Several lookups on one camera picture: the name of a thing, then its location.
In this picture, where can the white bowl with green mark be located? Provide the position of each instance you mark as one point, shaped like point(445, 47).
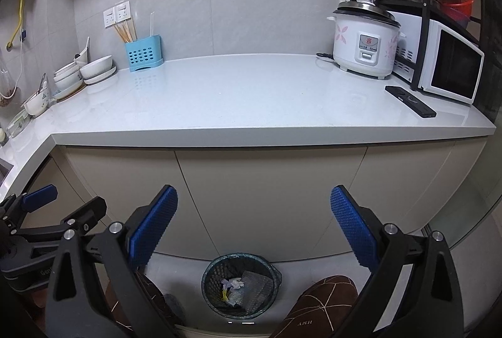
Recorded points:
point(37, 104)

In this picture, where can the clear plastic straws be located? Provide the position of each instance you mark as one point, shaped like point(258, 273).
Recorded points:
point(151, 24)

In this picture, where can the clear bubble wrap sheet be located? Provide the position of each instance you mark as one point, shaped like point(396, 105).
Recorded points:
point(255, 291)

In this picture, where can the red plastic basin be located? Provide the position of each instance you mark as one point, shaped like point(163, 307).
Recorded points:
point(457, 6)

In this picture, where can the large white bowl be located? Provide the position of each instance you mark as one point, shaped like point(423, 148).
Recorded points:
point(96, 68)

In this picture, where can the white microwave oven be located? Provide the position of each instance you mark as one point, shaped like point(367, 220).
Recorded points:
point(451, 63)

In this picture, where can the small white bowl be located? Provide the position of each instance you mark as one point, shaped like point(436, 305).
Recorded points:
point(66, 76)
point(68, 85)
point(66, 69)

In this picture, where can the white rice cooker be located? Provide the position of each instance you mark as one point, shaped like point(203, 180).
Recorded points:
point(364, 40)

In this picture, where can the bundle of wooden chopsticks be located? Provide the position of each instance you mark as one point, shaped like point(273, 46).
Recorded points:
point(125, 32)

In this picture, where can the purple black small tool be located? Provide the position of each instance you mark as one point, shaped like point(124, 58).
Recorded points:
point(226, 284)

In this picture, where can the beige kitchen cabinet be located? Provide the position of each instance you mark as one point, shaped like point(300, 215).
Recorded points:
point(255, 196)

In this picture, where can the black remote control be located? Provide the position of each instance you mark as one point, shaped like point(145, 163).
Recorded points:
point(410, 101)

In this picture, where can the clear glass dish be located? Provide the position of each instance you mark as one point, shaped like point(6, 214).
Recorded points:
point(17, 125)

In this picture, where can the white plate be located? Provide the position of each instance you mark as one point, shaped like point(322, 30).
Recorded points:
point(106, 78)

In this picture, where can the white tissue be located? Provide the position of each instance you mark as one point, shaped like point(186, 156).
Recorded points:
point(237, 283)

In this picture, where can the black mesh trash bin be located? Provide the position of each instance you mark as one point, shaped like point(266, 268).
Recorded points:
point(210, 271)

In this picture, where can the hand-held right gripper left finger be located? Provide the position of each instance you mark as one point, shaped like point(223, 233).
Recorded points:
point(153, 228)

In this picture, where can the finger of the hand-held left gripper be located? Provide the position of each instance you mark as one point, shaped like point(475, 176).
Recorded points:
point(90, 212)
point(39, 196)

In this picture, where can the brown slipper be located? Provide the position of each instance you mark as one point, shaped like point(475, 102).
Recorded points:
point(321, 302)
point(157, 298)

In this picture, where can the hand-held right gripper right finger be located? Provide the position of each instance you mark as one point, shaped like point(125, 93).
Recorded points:
point(355, 228)

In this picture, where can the metal spoon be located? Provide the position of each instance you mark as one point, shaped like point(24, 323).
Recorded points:
point(42, 83)

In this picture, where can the blue perforated utensil holder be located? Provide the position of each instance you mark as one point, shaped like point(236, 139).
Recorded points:
point(143, 53)

